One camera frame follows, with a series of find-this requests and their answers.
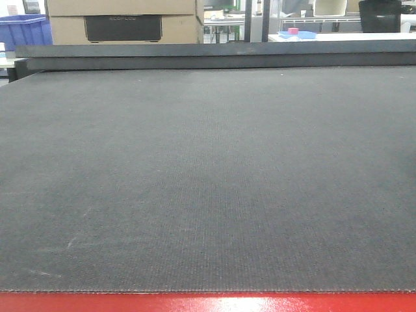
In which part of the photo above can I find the black conveyor belt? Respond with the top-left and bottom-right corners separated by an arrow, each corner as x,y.
1,66 -> 415,293

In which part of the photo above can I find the small red block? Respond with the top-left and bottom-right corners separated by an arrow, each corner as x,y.
287,27 -> 299,35

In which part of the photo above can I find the red conveyor front edge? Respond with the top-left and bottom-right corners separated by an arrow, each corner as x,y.
1,292 -> 415,311

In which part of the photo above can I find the white background table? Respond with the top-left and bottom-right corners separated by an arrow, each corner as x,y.
268,32 -> 415,42

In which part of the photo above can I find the small blue tray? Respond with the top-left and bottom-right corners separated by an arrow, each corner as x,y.
278,31 -> 317,40

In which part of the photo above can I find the large cardboard box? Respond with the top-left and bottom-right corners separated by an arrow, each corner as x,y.
46,0 -> 203,45

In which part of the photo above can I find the black office chair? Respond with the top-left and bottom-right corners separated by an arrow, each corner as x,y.
358,0 -> 402,33

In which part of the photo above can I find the blue plastic crate background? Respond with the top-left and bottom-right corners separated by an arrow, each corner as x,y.
1,14 -> 53,51

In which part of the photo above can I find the black vertical post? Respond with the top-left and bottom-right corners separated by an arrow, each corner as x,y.
244,0 -> 252,43

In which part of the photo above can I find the dark conveyor rear rail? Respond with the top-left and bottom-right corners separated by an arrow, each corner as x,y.
9,39 -> 415,85

